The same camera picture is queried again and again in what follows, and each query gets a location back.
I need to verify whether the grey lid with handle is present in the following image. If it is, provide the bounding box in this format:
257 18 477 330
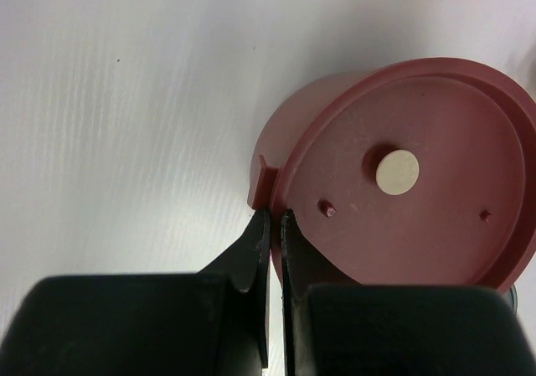
503 285 518 313

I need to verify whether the dark red lid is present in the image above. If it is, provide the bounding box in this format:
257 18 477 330
270 56 536 291

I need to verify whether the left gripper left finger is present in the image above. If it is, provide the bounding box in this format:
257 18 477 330
1 210 271 375

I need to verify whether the lower pink steel pot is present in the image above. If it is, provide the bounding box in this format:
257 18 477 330
246 59 536 293

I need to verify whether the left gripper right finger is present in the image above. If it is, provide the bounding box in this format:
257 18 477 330
281 211 523 375

